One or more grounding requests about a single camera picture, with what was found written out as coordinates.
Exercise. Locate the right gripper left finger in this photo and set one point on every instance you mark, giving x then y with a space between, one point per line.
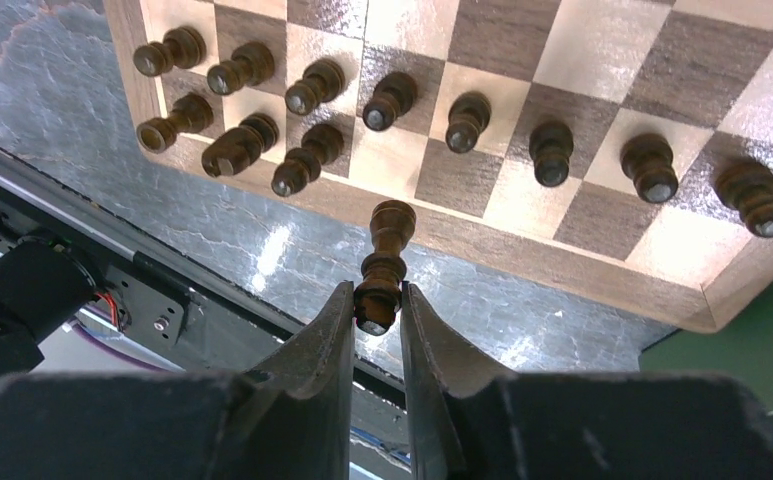
291 413

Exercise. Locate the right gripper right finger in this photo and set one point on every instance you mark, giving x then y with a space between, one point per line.
460 419

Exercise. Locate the dark queen piece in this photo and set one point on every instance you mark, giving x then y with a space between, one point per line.
377 299

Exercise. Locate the dark back-row piece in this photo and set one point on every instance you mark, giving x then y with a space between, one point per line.
320 145
189 114

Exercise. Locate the dark chess piece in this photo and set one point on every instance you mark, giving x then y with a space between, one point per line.
550 148
468 118
747 187
250 64
321 82
182 47
392 98
647 160

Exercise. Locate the wooden chess board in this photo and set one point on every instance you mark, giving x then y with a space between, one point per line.
698 73

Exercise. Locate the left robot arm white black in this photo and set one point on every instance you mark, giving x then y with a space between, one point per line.
42 285

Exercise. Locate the green tray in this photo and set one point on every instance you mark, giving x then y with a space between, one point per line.
743 349

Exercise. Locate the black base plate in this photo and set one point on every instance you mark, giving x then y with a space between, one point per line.
163 300

